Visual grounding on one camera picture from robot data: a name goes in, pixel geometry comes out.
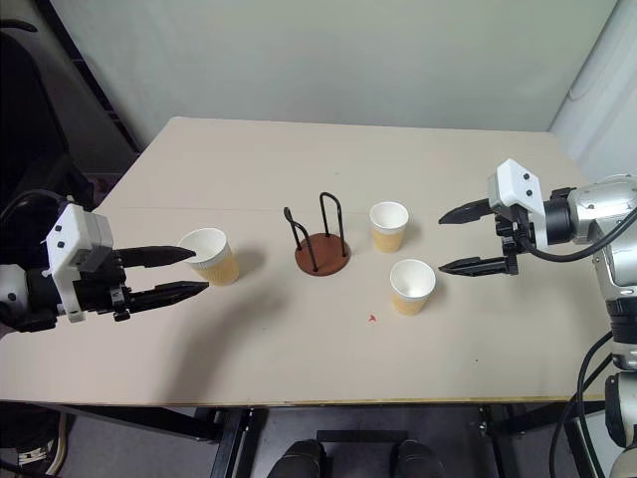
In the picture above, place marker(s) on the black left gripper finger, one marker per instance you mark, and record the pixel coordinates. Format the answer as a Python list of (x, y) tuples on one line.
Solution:
[(169, 293), (154, 255)]

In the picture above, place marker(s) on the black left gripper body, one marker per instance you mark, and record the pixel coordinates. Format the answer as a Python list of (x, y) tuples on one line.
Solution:
[(102, 294)]

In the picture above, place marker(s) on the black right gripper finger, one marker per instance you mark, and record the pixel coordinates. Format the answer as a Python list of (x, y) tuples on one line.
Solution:
[(478, 265), (468, 213)]

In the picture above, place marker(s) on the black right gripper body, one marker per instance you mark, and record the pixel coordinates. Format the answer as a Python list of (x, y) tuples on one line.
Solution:
[(512, 226)]

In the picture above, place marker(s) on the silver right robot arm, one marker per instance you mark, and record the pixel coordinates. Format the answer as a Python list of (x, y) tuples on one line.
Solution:
[(599, 209)]

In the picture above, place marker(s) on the yellow paper cup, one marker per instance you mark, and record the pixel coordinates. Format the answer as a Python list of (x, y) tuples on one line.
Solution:
[(410, 296), (219, 266), (388, 234)]

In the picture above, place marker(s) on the small red scrap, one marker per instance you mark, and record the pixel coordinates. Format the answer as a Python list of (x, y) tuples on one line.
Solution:
[(371, 318)]

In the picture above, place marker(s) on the black and white shoe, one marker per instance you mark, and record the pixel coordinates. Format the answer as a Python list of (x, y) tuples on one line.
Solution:
[(37, 455)]

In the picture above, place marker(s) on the white partition panel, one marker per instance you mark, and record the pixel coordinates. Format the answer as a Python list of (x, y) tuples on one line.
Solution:
[(604, 74)]

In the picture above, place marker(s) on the dark rounded shape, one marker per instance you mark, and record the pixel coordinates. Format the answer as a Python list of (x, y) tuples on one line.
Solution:
[(298, 460), (417, 460)]

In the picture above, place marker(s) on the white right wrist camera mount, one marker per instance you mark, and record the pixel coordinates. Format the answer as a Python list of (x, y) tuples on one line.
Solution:
[(517, 186)]

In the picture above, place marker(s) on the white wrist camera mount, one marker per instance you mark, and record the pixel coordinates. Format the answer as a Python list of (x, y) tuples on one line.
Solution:
[(69, 234), (517, 186)]

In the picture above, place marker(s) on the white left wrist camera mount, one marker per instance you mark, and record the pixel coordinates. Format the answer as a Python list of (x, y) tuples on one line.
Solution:
[(69, 234)]

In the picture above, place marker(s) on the black table frame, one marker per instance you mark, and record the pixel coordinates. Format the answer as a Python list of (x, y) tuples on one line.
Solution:
[(234, 438)]

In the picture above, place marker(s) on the black slotted frame strip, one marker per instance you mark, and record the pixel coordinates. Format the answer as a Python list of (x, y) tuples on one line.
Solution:
[(99, 89)]

